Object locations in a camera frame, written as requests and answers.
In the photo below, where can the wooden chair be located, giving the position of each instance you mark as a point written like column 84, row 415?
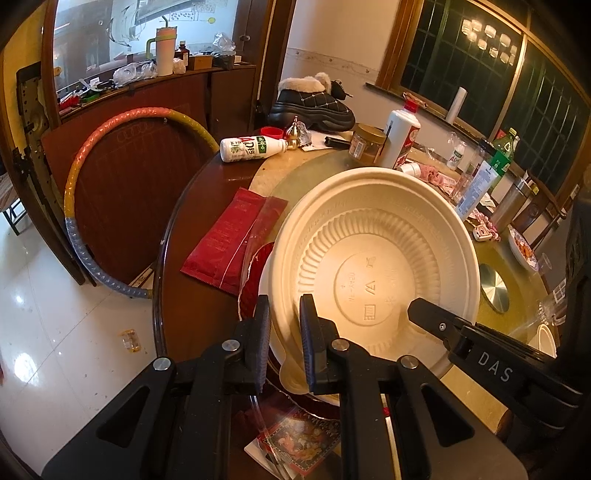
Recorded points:
column 551, row 203

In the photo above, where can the cream disposable bowl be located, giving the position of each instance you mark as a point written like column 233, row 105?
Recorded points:
column 369, row 258

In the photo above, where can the small clear container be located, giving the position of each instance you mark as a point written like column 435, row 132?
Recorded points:
column 130, row 341

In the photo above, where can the wooden stool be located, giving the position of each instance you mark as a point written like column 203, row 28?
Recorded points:
column 9, row 194

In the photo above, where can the brown medicine bottle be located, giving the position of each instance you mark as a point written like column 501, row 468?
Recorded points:
column 182, row 50

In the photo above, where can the patterned plate with food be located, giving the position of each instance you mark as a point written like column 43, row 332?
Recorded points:
column 524, row 247

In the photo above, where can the crumpled plastic bag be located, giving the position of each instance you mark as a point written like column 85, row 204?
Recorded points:
column 134, row 73

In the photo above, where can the wooden sideboard cabinet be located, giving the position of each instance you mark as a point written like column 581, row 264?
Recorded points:
column 231, row 101

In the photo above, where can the clear plastic bag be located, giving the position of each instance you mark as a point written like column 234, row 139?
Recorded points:
column 224, row 46

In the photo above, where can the white paper roll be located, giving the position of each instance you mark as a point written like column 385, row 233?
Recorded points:
column 456, row 105

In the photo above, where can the white liquor bottle red cap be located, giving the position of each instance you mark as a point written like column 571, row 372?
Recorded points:
column 399, row 138

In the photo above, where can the small wooden box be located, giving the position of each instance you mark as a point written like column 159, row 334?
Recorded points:
column 201, row 62

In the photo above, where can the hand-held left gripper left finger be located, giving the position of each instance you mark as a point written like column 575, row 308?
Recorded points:
column 259, row 350

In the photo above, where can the folded round wooden tabletop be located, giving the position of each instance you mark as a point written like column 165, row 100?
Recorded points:
column 134, row 184

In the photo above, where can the steel thermos cup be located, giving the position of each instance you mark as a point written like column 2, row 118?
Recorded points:
column 512, row 205

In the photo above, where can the clear water bottle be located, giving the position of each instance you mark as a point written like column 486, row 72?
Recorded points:
column 457, row 157

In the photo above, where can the red plastic packet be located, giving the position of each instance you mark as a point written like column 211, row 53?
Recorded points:
column 221, row 235

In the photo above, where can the black fur-lined boot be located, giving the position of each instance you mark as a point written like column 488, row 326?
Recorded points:
column 314, row 108

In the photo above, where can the white and blue tube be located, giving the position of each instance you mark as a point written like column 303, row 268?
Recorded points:
column 478, row 189

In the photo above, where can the white milk bottle green label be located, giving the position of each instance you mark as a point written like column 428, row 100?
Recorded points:
column 249, row 148

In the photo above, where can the green glass bottle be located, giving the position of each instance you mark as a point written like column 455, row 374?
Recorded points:
column 503, row 154

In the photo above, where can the small white bowl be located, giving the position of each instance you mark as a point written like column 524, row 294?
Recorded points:
column 545, row 341

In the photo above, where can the black metal folding frame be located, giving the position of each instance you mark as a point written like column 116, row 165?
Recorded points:
column 32, row 152

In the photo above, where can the glass turntable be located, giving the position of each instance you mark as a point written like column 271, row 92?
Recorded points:
column 318, row 175

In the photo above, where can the multicoloured hula hoop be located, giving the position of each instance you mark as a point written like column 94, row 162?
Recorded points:
column 69, row 198

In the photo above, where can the clear plastic cup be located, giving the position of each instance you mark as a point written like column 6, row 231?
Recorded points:
column 551, row 309

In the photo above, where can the colourful printed box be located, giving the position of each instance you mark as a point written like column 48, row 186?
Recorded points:
column 295, row 438

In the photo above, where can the glass jar gold lid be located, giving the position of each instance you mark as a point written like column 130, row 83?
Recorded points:
column 367, row 145

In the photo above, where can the white paper cup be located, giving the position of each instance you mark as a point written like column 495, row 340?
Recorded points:
column 408, row 168

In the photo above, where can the round metal disc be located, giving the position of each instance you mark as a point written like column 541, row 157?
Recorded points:
column 493, row 288

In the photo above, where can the silver bell-shaped ornament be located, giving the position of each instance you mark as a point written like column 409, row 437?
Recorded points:
column 294, row 133

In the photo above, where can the small black lighter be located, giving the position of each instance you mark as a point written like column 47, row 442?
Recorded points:
column 337, row 142

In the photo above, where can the large red gold-rimmed plate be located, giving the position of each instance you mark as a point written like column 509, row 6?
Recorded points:
column 251, row 281

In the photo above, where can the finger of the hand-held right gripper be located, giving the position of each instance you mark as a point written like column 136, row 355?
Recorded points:
column 434, row 323

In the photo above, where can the dark wood-framed window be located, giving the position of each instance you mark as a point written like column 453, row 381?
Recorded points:
column 438, row 55

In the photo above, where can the glass partition panel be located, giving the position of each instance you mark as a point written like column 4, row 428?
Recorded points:
column 92, row 37

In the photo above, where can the pink food packet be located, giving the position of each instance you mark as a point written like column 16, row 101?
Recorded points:
column 431, row 174

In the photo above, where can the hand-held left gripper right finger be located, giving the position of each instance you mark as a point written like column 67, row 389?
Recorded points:
column 310, row 355

